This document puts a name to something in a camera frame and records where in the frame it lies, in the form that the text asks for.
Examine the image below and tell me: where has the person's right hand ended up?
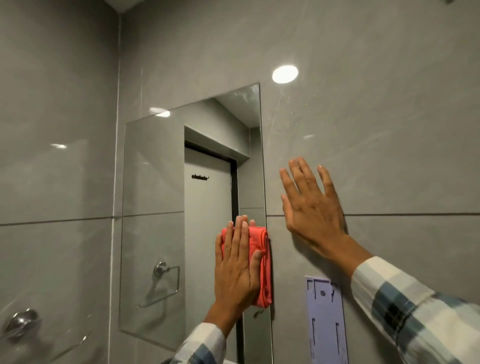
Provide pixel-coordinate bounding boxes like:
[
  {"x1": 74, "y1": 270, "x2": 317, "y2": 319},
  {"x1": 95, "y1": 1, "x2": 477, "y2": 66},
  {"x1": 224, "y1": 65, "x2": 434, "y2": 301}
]
[{"x1": 279, "y1": 156, "x2": 348, "y2": 251}]

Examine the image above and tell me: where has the person's left hand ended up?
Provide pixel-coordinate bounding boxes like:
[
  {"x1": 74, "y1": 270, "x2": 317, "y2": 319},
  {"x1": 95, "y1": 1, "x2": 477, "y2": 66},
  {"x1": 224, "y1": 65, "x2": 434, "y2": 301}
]
[{"x1": 214, "y1": 214, "x2": 262, "y2": 319}]

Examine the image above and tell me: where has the red microfibre cloth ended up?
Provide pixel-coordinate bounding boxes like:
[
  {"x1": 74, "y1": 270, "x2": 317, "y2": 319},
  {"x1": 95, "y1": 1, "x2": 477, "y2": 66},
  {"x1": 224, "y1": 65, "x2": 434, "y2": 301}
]
[{"x1": 220, "y1": 224, "x2": 273, "y2": 309}]

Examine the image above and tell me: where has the person's right forearm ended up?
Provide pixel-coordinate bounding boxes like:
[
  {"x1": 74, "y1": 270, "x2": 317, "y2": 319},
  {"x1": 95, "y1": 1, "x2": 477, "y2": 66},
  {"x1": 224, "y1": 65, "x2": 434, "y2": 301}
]
[{"x1": 311, "y1": 233, "x2": 480, "y2": 364}]

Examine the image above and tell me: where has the person's left forearm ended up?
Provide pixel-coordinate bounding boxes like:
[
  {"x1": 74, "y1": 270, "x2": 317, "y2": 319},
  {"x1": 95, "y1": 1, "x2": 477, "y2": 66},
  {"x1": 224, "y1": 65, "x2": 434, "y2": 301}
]
[{"x1": 161, "y1": 302, "x2": 242, "y2": 364}]

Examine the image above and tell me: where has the frameless wall mirror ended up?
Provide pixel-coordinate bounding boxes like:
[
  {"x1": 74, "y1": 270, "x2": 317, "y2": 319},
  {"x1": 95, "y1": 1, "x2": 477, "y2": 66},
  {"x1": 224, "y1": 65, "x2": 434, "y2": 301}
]
[{"x1": 118, "y1": 83, "x2": 275, "y2": 364}]

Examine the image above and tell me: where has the purple plastic wall bracket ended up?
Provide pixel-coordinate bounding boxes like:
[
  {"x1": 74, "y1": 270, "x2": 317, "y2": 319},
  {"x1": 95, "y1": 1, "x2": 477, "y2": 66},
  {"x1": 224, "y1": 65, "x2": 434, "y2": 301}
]
[{"x1": 304, "y1": 276, "x2": 350, "y2": 364}]

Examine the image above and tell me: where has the chrome towel ring holder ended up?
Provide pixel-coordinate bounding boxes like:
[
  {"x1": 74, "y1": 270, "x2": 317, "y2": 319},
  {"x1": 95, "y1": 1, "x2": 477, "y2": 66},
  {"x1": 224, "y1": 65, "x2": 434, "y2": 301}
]
[{"x1": 2, "y1": 307, "x2": 91, "y2": 364}]

